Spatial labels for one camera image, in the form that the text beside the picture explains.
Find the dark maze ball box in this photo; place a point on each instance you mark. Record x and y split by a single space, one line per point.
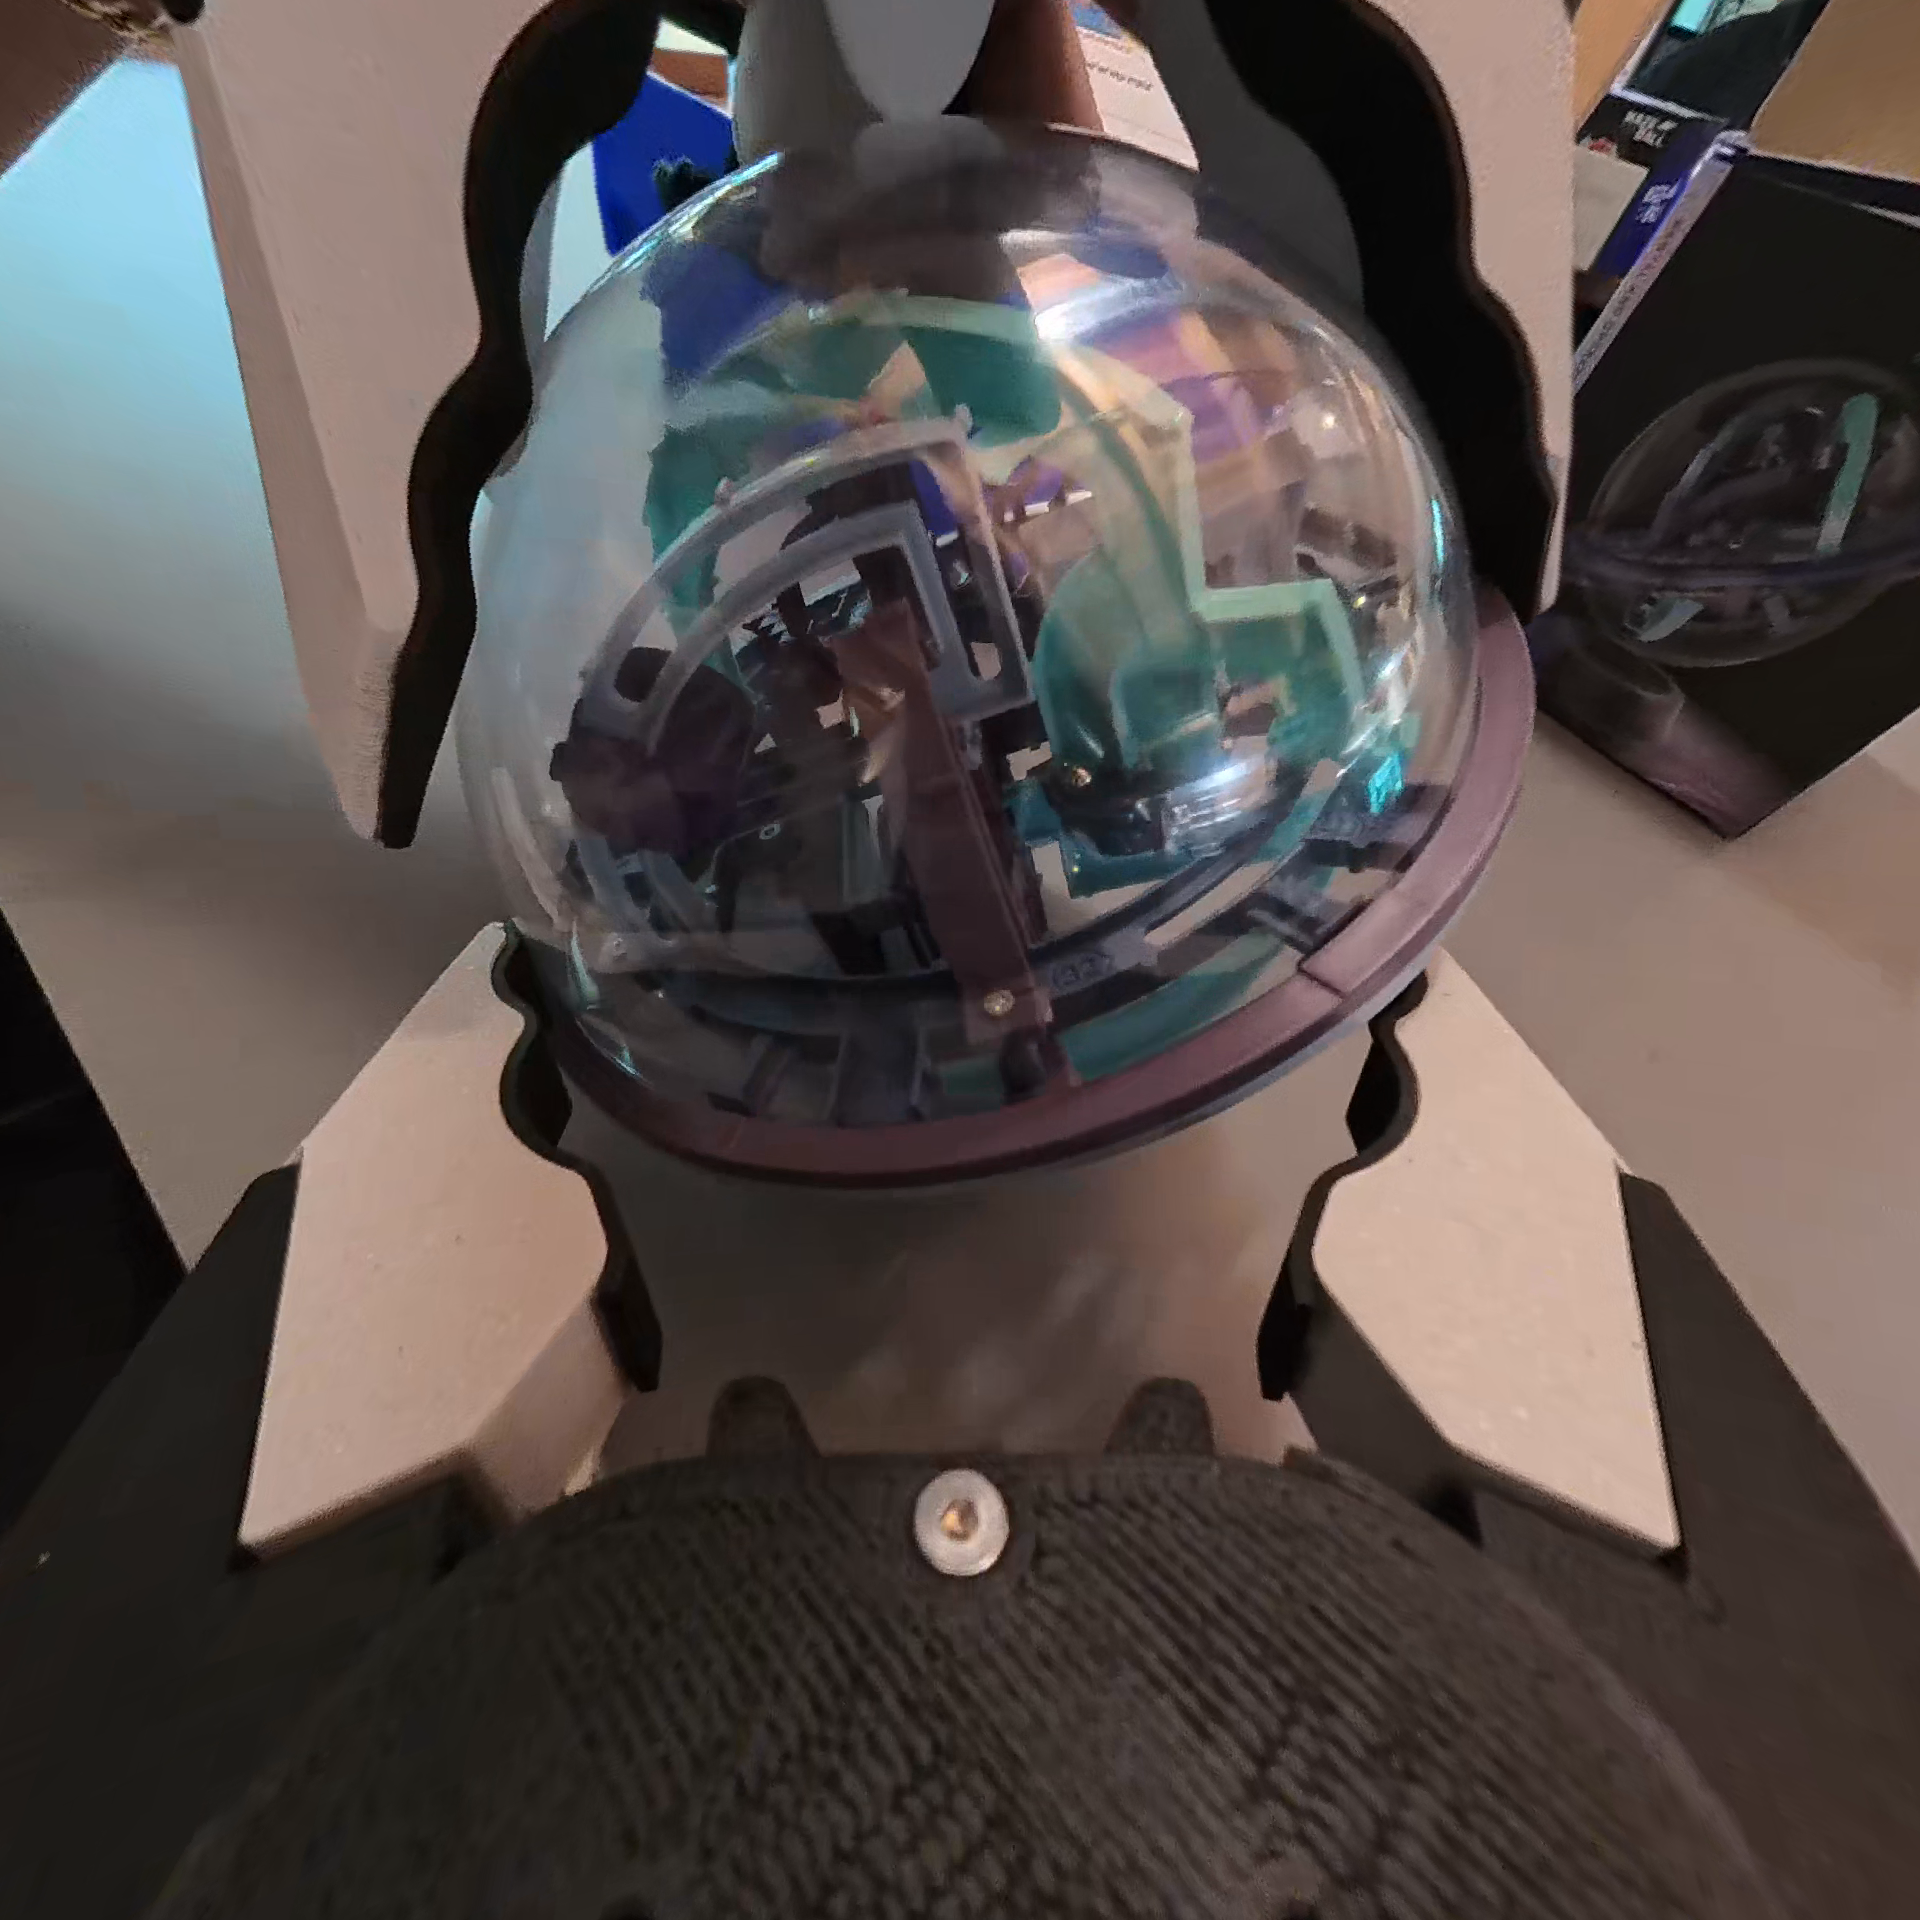
1799 376

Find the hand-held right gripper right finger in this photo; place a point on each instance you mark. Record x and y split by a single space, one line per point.
1501 1319

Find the person's left hand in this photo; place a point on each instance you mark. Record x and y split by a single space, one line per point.
1036 68

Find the blue plastic bin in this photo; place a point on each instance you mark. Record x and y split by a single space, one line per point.
661 150

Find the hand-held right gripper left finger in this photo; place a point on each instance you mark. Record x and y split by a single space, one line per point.
422 1319

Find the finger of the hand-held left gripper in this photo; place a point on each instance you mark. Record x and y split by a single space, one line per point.
330 376
1523 181

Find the clear plastic maze ball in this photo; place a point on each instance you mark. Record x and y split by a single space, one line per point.
975 675

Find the brown cardboard backing board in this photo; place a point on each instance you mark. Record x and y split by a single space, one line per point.
1846 91

